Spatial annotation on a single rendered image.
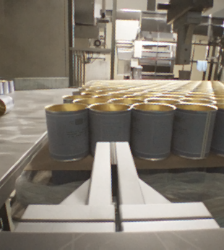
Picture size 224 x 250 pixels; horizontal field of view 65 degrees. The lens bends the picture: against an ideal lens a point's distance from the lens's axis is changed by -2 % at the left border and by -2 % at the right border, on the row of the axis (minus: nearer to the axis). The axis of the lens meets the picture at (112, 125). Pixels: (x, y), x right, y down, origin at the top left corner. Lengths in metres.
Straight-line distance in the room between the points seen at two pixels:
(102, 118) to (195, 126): 0.14
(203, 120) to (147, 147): 0.09
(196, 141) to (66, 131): 0.20
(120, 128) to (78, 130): 0.06
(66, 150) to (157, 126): 0.14
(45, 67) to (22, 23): 0.70
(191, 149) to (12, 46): 3.13
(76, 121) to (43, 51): 2.85
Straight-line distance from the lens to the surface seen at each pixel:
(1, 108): 0.77
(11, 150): 0.40
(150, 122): 0.27
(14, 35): 3.27
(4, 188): 0.32
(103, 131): 0.26
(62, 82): 1.72
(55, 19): 3.11
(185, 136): 0.30
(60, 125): 0.27
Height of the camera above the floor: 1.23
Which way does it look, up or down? 16 degrees down
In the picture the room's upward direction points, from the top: 2 degrees clockwise
